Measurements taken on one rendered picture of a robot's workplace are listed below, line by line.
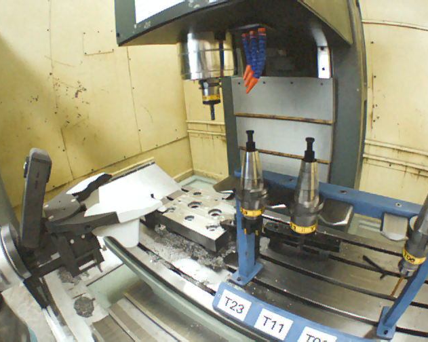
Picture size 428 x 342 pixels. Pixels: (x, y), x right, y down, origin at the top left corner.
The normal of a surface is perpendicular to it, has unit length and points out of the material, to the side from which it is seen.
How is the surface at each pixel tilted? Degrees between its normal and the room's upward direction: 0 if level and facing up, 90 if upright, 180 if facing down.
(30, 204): 91
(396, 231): 0
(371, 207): 90
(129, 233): 90
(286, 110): 88
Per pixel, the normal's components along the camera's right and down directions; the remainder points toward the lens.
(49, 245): 0.73, 0.20
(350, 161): -0.65, 0.34
